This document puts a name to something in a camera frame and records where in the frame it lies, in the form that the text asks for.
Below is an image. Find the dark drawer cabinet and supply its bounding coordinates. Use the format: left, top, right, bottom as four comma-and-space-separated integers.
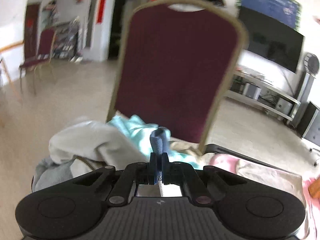
296, 101, 320, 146

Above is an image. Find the silver box on stand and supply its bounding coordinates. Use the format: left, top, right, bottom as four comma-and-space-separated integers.
242, 82, 261, 100

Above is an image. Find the red door couplet banner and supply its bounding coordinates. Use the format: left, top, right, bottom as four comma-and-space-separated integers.
97, 0, 106, 24

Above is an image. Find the maroon banquet chair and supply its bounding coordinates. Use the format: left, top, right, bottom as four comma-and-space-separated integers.
106, 0, 248, 154

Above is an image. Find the beige garment with navy trim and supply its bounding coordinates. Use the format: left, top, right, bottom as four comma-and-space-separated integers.
135, 126, 307, 239

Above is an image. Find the orange juice bottle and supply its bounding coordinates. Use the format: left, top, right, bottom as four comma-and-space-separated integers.
308, 178, 320, 199

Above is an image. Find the pink dog-print towel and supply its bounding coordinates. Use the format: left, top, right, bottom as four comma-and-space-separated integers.
204, 153, 319, 239

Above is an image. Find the light blue cloth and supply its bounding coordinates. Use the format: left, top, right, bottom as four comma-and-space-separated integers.
107, 115, 204, 170

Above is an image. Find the tan cloth on chair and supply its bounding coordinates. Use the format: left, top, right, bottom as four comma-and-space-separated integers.
169, 139, 204, 157

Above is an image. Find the metal tv stand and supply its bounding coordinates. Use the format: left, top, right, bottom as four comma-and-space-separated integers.
226, 66, 300, 123

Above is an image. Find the white cloth on chair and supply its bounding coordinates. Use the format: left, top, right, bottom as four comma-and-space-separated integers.
48, 121, 148, 170

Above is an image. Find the wall-mounted black television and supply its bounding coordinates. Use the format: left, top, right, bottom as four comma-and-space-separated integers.
238, 7, 304, 73

